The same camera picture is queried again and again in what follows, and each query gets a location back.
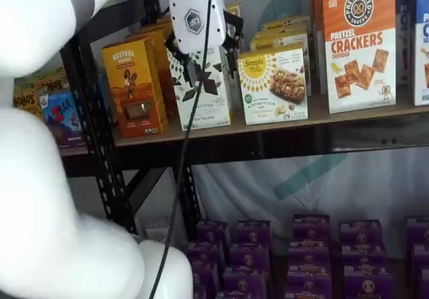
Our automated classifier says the thin black cable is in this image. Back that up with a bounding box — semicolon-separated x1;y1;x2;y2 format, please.
147;0;215;299

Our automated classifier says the blue white cracker box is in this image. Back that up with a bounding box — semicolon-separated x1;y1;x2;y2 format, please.
413;0;429;107

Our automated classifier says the orange pretzel crackers box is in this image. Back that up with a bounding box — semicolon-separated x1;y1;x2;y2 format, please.
310;0;328;95
322;0;397;115

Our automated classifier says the blue Z Bar box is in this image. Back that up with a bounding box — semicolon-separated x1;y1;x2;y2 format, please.
38;90;85;147

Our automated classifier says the white yellow Simple Mills box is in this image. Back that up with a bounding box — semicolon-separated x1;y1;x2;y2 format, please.
249;32;313;97
253;23;311;41
261;15;312;29
237;48;311;126

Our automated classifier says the orange Revival snack box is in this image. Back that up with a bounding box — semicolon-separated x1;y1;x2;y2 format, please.
124;26;179;118
101;37;169;138
142;15;174;34

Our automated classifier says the purple Annie's snack box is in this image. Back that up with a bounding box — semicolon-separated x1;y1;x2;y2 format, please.
222;266;269;294
406;215;429;246
339;219;383;245
341;241;387;267
287;261;332;288
215;290;266;299
229;243;271;270
410;243;429;270
235;219;272;247
343;264;392;299
185;241;226;267
292;214;332;243
284;284;332;299
196;221;231;247
289;240;332;265
186;261;219;290
418;268;429;299

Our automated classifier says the Bobo's snack box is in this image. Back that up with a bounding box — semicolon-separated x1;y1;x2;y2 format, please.
12;80;46;119
33;68;70;95

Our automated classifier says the black metal shelf rack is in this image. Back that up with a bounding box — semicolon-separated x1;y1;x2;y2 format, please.
60;0;429;243

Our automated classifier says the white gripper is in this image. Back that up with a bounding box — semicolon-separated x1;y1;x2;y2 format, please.
165;0;244;91

